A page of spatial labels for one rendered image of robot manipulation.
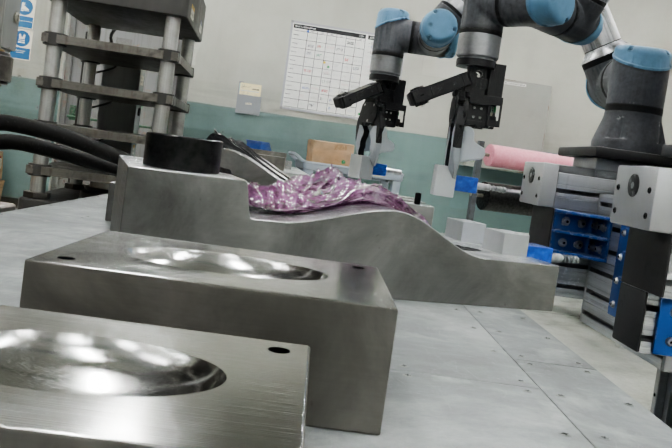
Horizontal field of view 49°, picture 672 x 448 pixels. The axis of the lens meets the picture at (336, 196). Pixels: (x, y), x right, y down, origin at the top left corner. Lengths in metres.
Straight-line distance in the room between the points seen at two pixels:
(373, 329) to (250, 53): 7.34
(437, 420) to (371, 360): 0.07
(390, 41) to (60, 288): 1.39
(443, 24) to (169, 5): 3.66
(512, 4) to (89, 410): 1.14
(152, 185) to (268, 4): 7.07
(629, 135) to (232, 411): 1.44
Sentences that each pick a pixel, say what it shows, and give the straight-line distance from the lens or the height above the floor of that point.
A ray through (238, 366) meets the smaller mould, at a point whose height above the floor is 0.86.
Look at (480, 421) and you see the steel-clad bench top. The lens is 0.48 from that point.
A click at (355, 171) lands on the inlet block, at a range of 1.73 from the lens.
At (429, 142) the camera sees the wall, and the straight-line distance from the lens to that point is 7.85.
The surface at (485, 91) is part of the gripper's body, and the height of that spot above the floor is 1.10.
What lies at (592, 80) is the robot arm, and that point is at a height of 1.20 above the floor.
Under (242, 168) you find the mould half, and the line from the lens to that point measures 1.15.
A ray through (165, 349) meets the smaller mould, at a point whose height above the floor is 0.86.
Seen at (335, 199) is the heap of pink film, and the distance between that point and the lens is 0.84.
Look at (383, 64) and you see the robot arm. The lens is 1.73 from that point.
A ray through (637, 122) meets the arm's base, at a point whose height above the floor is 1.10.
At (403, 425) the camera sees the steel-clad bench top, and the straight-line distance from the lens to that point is 0.44.
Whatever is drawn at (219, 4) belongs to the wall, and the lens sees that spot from 7.79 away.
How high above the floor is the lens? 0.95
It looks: 3 degrees down
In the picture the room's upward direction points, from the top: 8 degrees clockwise
